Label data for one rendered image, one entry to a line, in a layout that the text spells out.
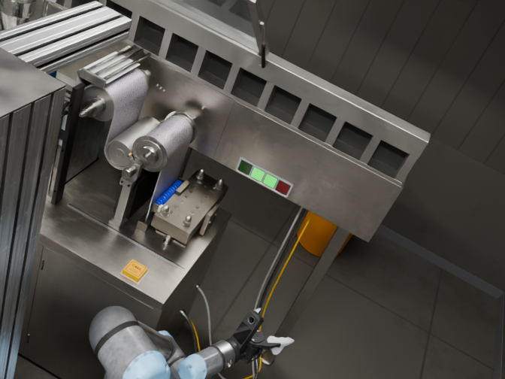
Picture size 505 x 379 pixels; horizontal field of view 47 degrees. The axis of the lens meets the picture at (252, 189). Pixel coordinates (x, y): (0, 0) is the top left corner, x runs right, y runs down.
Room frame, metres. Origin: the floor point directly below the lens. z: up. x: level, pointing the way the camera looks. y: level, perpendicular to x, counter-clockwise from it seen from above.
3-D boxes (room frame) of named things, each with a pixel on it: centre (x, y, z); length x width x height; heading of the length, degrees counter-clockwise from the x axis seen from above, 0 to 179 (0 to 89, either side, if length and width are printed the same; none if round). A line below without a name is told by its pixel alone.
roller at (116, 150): (1.93, 0.51, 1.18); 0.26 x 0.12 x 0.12; 173
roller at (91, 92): (1.95, 0.64, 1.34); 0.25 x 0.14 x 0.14; 173
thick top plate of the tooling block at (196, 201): (1.93, 0.21, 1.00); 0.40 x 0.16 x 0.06; 173
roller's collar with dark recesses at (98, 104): (1.80, 0.66, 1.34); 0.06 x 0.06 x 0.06; 83
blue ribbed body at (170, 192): (1.90, 0.31, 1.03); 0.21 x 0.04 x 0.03; 173
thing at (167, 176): (1.90, 0.33, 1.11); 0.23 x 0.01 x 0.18; 173
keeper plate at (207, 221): (1.93, 0.11, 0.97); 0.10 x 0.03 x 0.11; 173
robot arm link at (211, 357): (1.03, -0.07, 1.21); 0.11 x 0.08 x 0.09; 145
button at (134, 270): (1.54, 0.28, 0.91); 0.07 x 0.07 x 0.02; 83
